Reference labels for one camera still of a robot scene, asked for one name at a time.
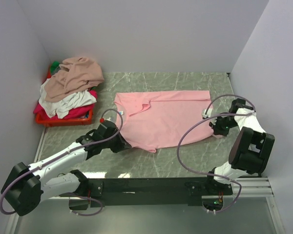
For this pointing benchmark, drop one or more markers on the green garment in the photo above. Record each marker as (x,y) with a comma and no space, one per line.
(54,66)

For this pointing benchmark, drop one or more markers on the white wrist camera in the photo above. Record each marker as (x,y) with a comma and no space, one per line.
(105,119)
(206,113)

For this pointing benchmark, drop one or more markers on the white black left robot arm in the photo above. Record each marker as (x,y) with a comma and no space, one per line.
(29,185)

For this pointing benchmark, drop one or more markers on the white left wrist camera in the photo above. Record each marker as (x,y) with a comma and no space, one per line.
(105,119)

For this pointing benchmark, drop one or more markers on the black base beam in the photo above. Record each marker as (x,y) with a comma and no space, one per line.
(152,191)

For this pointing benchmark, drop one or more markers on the red plastic basket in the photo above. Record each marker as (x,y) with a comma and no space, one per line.
(75,109)

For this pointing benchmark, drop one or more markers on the beige t shirt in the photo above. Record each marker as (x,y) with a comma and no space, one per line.
(75,75)

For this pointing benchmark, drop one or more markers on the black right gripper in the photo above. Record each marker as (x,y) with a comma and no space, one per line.
(217,130)

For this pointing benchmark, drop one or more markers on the magenta t shirt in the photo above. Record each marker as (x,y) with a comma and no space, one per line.
(73,113)

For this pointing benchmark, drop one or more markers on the white t shirt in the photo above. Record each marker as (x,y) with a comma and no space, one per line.
(66,103)

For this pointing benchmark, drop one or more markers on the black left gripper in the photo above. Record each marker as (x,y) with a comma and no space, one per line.
(122,144)

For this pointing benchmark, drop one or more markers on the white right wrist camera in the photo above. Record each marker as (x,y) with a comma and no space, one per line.
(206,113)

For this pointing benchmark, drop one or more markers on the pink t shirt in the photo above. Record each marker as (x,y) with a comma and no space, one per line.
(156,120)

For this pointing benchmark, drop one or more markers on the aluminium frame rail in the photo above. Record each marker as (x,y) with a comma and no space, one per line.
(244,187)

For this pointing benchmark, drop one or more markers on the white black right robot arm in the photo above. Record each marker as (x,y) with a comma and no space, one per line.
(250,152)

